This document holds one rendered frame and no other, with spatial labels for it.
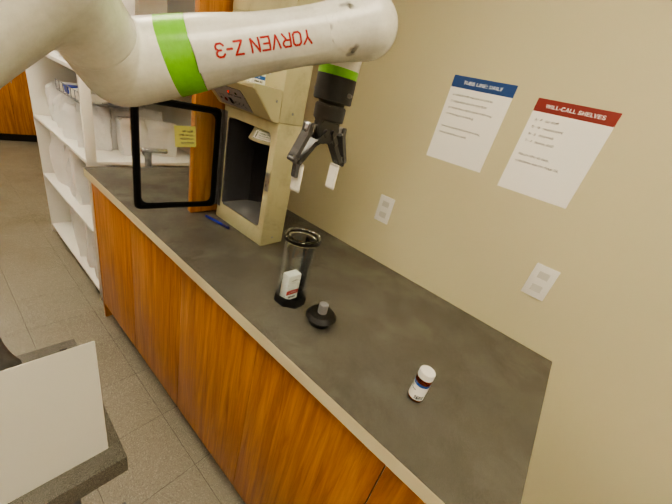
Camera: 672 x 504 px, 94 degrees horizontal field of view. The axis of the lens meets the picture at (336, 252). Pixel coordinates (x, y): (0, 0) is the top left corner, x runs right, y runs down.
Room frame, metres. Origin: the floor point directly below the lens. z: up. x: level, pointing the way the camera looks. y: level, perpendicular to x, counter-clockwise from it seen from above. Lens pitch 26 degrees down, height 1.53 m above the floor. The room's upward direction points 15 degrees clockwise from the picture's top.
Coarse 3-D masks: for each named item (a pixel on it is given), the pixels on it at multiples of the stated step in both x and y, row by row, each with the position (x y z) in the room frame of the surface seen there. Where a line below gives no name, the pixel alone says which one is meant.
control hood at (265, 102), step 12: (240, 84) 1.05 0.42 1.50; (252, 84) 1.01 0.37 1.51; (216, 96) 1.24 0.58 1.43; (252, 96) 1.05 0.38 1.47; (264, 96) 1.04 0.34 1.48; (276, 96) 1.08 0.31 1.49; (240, 108) 1.17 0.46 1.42; (252, 108) 1.11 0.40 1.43; (264, 108) 1.06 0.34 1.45; (276, 108) 1.09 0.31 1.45; (276, 120) 1.09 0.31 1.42
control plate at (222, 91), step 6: (216, 90) 1.20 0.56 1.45; (222, 90) 1.16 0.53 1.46; (228, 90) 1.13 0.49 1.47; (234, 90) 1.10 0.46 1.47; (222, 96) 1.20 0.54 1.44; (228, 96) 1.17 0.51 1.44; (234, 96) 1.14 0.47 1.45; (240, 96) 1.11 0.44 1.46; (228, 102) 1.20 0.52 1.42; (234, 102) 1.17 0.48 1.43; (240, 102) 1.14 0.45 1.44; (246, 102) 1.11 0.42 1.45; (246, 108) 1.14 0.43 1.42
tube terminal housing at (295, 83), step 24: (288, 72) 1.11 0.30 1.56; (288, 96) 1.12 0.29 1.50; (240, 120) 1.22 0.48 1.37; (264, 120) 1.14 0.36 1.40; (288, 120) 1.14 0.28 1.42; (288, 144) 1.15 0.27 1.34; (288, 168) 1.17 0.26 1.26; (264, 192) 1.12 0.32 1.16; (288, 192) 1.19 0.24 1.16; (240, 216) 1.18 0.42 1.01; (264, 216) 1.10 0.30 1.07; (264, 240) 1.12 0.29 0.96
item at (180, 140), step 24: (144, 120) 1.06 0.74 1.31; (168, 120) 1.11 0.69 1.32; (192, 120) 1.18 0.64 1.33; (144, 144) 1.06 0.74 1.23; (168, 144) 1.11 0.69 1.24; (192, 144) 1.18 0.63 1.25; (144, 168) 1.06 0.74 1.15; (168, 168) 1.12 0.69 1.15; (192, 168) 1.18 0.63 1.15; (144, 192) 1.05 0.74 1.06; (168, 192) 1.12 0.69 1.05; (192, 192) 1.18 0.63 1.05
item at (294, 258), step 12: (288, 228) 0.83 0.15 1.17; (300, 228) 0.86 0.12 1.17; (300, 240) 0.86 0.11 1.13; (312, 240) 0.85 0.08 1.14; (288, 252) 0.78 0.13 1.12; (300, 252) 0.77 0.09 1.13; (312, 252) 0.79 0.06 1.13; (288, 264) 0.77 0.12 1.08; (300, 264) 0.77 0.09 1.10; (312, 264) 0.81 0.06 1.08; (288, 276) 0.77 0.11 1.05; (300, 276) 0.78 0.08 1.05; (288, 288) 0.77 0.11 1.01; (300, 288) 0.78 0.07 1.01
